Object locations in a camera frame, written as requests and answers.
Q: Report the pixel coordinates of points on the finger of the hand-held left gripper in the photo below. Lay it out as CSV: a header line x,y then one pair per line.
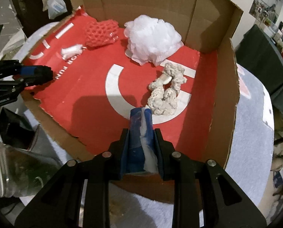
x,y
20,84
28,70

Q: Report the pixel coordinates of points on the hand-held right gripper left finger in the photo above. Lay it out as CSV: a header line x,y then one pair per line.
x,y
123,156

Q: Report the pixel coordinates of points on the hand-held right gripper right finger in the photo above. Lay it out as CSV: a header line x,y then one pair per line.
x,y
161,152

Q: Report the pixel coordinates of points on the black knit scrubber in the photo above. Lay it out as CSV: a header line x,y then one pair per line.
x,y
45,74

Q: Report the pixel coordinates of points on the blue roll with white tissue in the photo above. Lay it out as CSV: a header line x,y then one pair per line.
x,y
136,142

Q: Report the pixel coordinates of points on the small white fluffy plush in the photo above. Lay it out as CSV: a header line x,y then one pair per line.
x,y
72,51

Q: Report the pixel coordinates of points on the cream crochet toy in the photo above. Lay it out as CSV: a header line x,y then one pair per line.
x,y
165,95

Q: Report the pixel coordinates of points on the cardboard box with red lining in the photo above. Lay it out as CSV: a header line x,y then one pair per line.
x,y
84,95

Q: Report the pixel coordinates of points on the red foam mesh net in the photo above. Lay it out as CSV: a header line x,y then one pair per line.
x,y
101,34

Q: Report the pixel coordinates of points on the white mesh bath pouf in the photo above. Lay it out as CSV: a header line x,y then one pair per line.
x,y
153,38

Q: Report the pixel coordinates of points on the dark wooden door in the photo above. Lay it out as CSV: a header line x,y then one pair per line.
x,y
32,9

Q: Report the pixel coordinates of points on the clear plastic bag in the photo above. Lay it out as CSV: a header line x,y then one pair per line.
x,y
55,6

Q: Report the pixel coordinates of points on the large glass jar metal lid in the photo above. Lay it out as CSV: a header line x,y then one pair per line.
x,y
24,171

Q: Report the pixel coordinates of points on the table with green cloth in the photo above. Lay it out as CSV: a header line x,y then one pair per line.
x,y
262,59

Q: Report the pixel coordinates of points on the wall mirror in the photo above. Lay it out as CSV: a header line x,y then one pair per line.
x,y
262,9

